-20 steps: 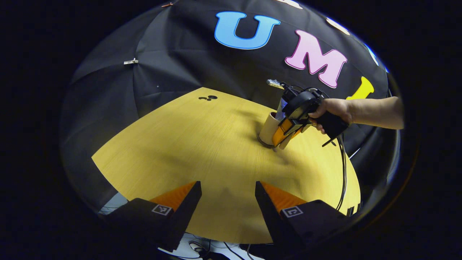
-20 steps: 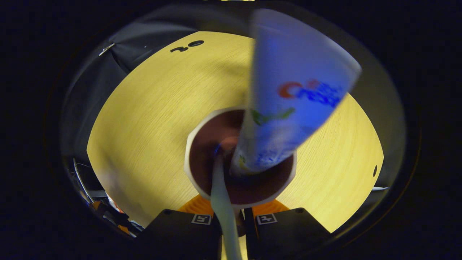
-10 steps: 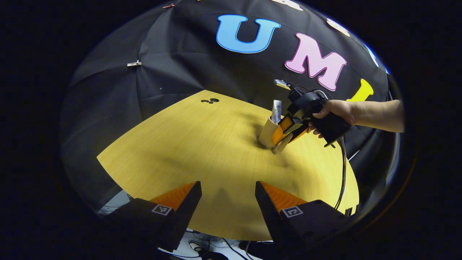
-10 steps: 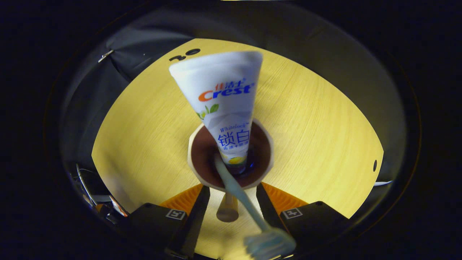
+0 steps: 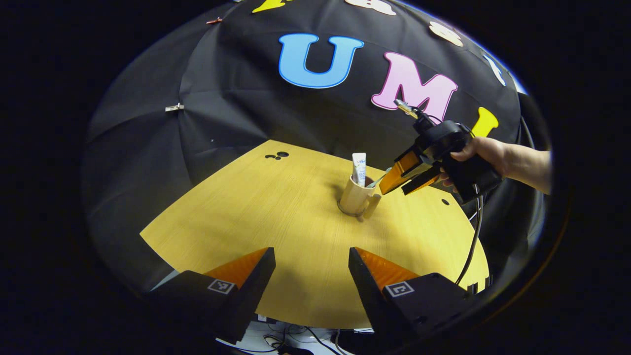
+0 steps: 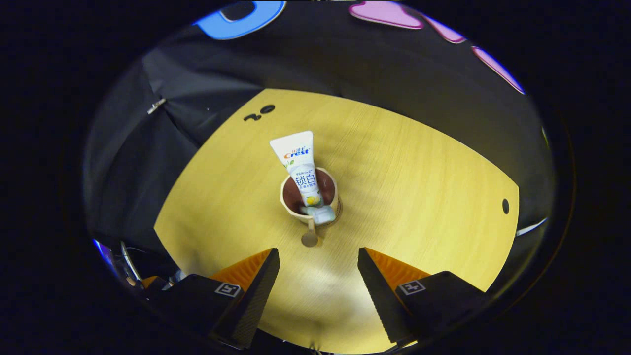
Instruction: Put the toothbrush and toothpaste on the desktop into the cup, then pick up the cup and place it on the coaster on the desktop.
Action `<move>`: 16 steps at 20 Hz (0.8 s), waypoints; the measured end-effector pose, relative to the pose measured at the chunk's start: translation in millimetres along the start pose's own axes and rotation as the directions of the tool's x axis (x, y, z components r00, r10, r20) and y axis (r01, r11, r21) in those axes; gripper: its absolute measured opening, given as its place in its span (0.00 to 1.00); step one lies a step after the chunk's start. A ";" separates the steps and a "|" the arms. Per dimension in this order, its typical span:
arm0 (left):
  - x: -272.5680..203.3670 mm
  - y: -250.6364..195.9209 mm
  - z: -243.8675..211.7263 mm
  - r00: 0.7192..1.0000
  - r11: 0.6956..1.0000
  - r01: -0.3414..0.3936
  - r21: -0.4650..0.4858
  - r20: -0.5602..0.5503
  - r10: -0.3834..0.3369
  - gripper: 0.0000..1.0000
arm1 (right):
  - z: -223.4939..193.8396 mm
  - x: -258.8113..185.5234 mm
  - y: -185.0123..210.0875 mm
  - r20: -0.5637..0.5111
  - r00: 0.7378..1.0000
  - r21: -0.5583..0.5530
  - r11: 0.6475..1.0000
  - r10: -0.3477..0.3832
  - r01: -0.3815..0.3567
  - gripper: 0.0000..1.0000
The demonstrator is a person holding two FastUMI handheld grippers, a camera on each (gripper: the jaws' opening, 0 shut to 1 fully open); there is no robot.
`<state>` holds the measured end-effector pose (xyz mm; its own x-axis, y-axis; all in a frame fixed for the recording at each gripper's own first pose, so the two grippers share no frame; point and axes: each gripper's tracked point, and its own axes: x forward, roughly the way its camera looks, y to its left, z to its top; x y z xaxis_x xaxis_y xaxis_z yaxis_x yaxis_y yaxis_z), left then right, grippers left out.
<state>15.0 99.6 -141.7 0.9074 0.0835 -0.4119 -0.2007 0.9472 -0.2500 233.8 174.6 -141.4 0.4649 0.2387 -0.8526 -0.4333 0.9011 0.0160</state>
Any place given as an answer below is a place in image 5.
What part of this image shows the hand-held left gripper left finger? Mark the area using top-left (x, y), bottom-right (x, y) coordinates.
top-left (145, 247), bottom-right (277, 346)

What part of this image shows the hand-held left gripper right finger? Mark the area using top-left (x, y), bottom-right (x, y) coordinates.
top-left (349, 247), bottom-right (476, 343)

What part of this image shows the pale green toothbrush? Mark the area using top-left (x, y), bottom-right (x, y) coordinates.
top-left (367, 168), bottom-right (392, 189)

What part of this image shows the white toothpaste tube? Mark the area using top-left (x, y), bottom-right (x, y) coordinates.
top-left (352, 152), bottom-right (367, 188)

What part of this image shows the beige cup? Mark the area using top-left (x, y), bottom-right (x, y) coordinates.
top-left (337, 175), bottom-right (382, 222)

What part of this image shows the wooden desktop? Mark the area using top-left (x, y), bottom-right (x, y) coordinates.
top-left (140, 140), bottom-right (490, 330)

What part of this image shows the black backdrop cloth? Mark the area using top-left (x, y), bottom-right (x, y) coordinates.
top-left (81, 0), bottom-right (550, 296)

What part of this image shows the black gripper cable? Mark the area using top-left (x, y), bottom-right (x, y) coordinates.
top-left (455, 183), bottom-right (485, 286)

